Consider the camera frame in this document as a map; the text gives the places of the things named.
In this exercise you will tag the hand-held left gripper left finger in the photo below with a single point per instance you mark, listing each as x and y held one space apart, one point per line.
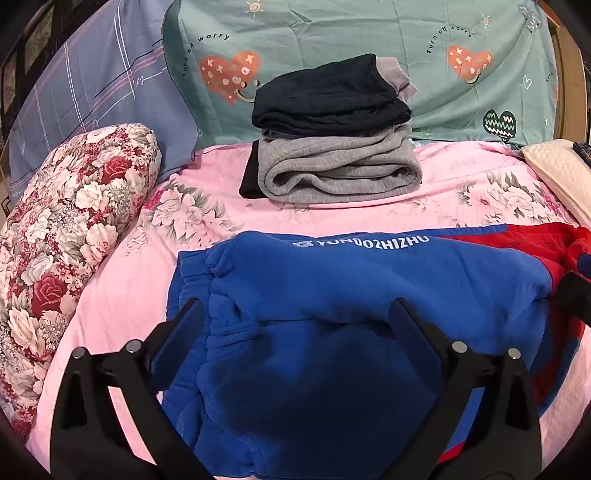
182 325

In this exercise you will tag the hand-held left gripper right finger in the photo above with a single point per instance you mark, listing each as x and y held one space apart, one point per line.
408 325

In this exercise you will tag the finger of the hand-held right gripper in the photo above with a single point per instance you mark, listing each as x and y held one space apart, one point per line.
577 293

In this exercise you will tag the blue and red pants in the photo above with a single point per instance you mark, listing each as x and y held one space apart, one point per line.
323 286

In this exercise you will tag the folded grey pants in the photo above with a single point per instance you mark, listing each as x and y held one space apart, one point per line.
337 166

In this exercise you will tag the folded black pants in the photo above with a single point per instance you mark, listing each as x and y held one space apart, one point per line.
323 97

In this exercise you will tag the pink floral bed sheet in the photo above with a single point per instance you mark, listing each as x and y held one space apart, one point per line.
415 207

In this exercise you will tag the cream textured pillow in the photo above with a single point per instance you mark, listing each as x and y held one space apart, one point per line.
558 170

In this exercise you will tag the red floral pillow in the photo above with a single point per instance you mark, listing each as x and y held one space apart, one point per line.
69 230

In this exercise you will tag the black cloth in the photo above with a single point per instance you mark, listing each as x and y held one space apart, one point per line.
249 177

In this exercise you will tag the wooden headboard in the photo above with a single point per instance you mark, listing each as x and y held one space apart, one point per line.
572 78

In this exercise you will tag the blue plaid pillow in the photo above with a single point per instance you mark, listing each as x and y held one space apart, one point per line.
106 92

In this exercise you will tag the green heart-print blanket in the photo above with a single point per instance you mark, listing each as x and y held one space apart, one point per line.
323 32

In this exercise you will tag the black framed picture panel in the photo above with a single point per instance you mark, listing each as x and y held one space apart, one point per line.
32 41

